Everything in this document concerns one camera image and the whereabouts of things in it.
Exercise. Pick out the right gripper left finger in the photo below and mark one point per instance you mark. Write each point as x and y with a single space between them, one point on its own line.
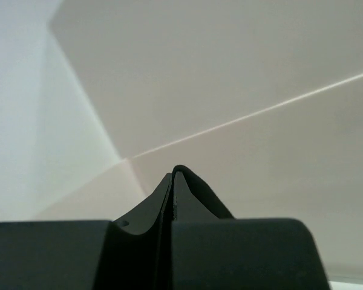
136 249

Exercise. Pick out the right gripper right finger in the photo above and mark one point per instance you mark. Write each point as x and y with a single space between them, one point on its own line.
195 231

